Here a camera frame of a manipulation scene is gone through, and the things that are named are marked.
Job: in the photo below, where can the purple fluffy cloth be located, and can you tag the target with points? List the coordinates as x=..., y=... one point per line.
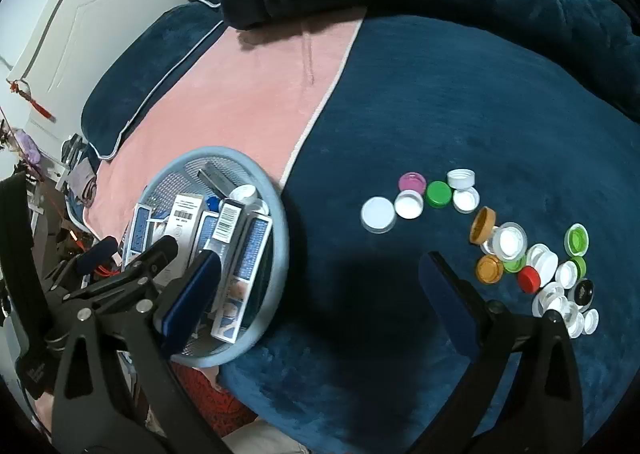
x=27, y=148

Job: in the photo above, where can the pink towel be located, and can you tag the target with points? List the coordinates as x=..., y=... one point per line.
x=225, y=98

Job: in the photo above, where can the red patterned cloth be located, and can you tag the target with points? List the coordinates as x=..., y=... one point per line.
x=220, y=399

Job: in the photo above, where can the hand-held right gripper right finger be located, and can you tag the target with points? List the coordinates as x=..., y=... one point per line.
x=450, y=299

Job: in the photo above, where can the red tassel ornament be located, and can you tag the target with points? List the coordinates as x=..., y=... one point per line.
x=37, y=106

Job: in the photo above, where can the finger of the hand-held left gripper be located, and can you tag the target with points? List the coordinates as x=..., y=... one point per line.
x=157, y=254
x=97, y=253

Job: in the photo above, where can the grey purple clothes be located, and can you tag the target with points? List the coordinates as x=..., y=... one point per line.
x=85, y=184

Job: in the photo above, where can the beige trousers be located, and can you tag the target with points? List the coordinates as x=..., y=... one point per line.
x=270, y=436

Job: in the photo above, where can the pile of bottle caps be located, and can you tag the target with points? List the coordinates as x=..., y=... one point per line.
x=377, y=214

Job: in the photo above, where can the light blue plastic basket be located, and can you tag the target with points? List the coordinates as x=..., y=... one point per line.
x=280, y=244

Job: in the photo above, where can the white bed headboard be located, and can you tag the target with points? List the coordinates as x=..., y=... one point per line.
x=100, y=23

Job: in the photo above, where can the dark blue bed sheet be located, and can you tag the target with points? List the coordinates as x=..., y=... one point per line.
x=425, y=108

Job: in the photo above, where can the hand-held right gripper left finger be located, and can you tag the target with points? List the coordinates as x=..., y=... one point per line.
x=192, y=299

